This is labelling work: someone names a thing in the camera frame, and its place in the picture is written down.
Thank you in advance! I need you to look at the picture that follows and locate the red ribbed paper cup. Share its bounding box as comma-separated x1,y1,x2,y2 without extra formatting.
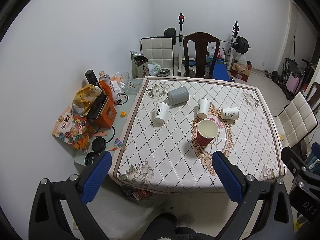
196,119,219,146

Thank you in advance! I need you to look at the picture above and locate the white paper cup right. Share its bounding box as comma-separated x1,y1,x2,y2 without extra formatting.
221,107,239,120

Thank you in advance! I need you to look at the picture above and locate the white paper cup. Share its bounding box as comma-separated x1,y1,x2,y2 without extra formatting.
154,102,170,125
221,107,239,120
197,98,210,119

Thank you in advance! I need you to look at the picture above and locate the white paper cup centre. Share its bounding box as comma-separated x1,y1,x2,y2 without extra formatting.
197,98,210,119

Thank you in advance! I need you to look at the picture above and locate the grey paper cup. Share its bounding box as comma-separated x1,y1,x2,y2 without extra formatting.
167,86,189,105

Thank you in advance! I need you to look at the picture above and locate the white paper cup far left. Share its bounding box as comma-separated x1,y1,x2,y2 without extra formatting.
154,102,170,125

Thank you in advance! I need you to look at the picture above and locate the blue denim clothing pile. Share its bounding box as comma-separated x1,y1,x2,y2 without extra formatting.
305,152,319,173

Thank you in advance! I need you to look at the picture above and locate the black round lid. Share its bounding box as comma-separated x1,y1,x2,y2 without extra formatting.
92,137,107,153

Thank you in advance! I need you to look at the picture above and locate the snack package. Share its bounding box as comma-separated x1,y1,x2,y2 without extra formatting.
52,107,89,153

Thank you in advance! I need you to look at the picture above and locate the cream padded chair right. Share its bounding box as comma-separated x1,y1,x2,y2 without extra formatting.
273,92,318,148

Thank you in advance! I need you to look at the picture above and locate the cream padded chair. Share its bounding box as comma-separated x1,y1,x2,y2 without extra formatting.
140,36,174,77
273,92,318,148

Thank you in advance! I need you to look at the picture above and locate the dark wooden chair far right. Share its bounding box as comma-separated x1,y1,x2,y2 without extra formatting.
306,81,320,113

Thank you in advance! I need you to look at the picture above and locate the dark wooden chair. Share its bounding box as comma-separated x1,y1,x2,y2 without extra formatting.
183,32,220,78
306,81,320,113

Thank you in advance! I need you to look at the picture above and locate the floral patterned tablecloth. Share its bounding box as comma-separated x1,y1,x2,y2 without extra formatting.
109,77,286,193

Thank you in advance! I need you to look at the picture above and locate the orange box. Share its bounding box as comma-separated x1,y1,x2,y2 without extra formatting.
94,98,117,128

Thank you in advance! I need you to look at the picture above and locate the yellow plastic bag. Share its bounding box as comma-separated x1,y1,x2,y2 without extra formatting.
72,84,103,116

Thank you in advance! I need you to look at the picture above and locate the pink suitcase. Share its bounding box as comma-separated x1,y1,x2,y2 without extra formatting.
286,72,301,94

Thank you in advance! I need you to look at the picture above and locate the cardboard box with red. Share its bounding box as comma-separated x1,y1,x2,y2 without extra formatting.
231,60,252,82

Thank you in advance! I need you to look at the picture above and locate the blue weight bench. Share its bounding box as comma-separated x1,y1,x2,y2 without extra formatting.
213,63,231,82

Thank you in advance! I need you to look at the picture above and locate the black cylinder speaker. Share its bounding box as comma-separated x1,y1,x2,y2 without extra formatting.
85,69,100,88

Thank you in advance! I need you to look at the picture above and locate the barbell with black plates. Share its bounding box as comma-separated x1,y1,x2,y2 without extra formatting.
164,28,251,54

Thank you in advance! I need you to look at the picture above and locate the white squat rack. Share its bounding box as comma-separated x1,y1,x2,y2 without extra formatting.
171,13,240,76

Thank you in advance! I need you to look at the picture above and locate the cream padded chair back left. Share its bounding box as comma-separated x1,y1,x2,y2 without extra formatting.
140,36,174,77

